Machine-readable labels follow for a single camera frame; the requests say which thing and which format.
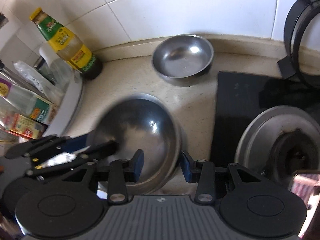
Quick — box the yellow-cap vinegar bottle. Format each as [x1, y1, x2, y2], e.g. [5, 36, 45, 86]
[0, 112, 47, 141]

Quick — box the stainless steel bowl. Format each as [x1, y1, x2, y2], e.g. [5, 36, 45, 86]
[152, 34, 215, 81]
[93, 97, 177, 180]
[97, 93, 184, 195]

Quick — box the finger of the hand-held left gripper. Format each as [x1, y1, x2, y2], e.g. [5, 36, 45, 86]
[25, 141, 119, 178]
[5, 132, 92, 159]

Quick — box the black glass gas stove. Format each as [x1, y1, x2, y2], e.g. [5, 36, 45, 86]
[211, 70, 320, 182]

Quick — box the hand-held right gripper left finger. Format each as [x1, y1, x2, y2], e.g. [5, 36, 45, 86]
[60, 149, 144, 203]

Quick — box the steel stove burner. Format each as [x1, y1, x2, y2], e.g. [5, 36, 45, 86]
[234, 106, 320, 191]

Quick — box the black pan support ring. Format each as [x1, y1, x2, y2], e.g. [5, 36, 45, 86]
[277, 0, 320, 88]

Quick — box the white two-tier condiment rack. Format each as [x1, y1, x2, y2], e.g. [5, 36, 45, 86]
[41, 73, 85, 142]

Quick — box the clear plastic bag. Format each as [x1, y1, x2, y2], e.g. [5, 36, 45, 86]
[14, 59, 73, 98]

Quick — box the yellow-label green-neck bottle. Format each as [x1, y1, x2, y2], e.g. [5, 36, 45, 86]
[29, 7, 104, 81]

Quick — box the brown ribbed object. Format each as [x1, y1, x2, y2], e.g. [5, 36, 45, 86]
[291, 171, 320, 206]

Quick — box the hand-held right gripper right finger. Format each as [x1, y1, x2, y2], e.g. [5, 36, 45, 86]
[180, 151, 265, 205]

